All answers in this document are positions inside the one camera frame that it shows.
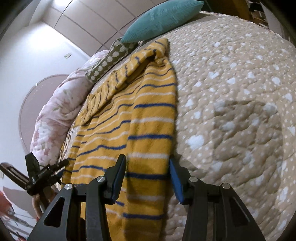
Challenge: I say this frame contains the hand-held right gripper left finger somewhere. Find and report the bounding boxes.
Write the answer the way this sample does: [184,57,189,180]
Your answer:
[28,155,127,241]

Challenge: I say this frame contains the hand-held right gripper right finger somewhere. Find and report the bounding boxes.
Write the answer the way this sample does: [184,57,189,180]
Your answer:
[169,159,266,241]

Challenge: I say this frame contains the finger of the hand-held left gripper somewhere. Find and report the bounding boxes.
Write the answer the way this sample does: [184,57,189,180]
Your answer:
[49,159,70,178]

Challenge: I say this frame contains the yellow striped knit garment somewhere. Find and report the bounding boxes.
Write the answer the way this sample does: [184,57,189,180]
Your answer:
[62,38,178,241]

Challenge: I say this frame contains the geometric patterned bed sheet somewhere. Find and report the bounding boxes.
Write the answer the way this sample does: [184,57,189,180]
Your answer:
[58,125,79,163]

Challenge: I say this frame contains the pink floral duvet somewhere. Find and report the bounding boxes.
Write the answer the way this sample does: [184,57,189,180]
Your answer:
[31,50,109,166]

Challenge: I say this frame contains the round pink headboard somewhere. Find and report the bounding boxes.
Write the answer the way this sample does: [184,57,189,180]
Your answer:
[19,74,70,153]

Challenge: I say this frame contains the beige heart print quilt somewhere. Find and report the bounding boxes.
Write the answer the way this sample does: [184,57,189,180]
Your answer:
[59,10,296,241]

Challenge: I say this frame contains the olive dotted bolster pillow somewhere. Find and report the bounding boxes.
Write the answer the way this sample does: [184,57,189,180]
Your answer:
[85,38,137,83]

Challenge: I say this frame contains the beige panelled wardrobe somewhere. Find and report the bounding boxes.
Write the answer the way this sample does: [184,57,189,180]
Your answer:
[30,0,160,58]

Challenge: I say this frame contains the teal pillow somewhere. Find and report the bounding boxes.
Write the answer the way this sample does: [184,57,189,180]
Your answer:
[120,0,204,44]

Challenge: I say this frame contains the dark wooden door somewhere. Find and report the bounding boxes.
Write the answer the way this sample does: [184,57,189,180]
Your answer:
[203,0,252,21]

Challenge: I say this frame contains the cluttered shelf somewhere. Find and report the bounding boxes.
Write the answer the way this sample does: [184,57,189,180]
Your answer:
[245,0,270,29]

